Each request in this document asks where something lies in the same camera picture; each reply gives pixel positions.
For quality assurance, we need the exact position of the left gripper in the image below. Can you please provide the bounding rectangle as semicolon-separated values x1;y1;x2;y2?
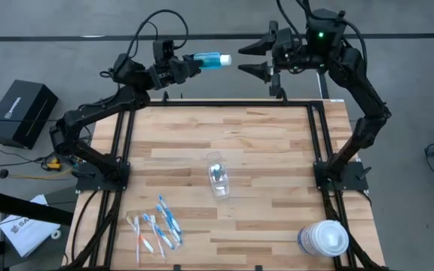
147;53;205;90

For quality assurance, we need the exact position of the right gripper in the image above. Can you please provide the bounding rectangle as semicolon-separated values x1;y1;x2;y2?
237;20;312;97

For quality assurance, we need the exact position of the clear plastic bag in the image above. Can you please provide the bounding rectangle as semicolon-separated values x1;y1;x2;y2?
206;150;231;200

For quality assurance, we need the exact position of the black cardboard box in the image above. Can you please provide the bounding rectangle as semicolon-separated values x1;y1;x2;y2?
0;79;60;150

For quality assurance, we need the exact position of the white wipes canister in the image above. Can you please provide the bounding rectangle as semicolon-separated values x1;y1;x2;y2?
297;219;350;258

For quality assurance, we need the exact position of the black metal bar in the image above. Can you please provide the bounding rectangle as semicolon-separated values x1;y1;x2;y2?
0;187;75;227

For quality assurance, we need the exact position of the white paper booklet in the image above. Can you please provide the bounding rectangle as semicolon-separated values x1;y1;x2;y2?
0;193;62;258

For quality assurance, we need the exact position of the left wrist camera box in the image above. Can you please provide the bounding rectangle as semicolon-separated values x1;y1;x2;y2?
152;38;176;63

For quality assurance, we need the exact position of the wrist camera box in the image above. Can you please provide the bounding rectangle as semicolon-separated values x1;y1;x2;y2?
152;38;176;63
276;26;297;52

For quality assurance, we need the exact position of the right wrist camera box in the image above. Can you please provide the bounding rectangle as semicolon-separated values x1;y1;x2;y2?
276;26;297;52

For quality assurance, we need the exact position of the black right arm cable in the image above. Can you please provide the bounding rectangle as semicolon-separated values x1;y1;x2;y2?
276;0;369;72

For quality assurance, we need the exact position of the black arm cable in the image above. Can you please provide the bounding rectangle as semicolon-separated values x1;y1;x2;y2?
276;0;369;72
127;8;190;58

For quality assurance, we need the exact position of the black aluminium table frame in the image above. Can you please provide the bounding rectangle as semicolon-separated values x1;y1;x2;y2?
61;98;391;271

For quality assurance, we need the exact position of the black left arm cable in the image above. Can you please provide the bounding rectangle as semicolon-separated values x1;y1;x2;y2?
127;8;190;58

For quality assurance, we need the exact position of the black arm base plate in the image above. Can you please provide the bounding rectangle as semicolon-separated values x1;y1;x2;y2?
75;160;132;193
312;160;369;193

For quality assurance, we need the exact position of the yellow cable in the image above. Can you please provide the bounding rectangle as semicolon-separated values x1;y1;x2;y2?
8;157;75;181

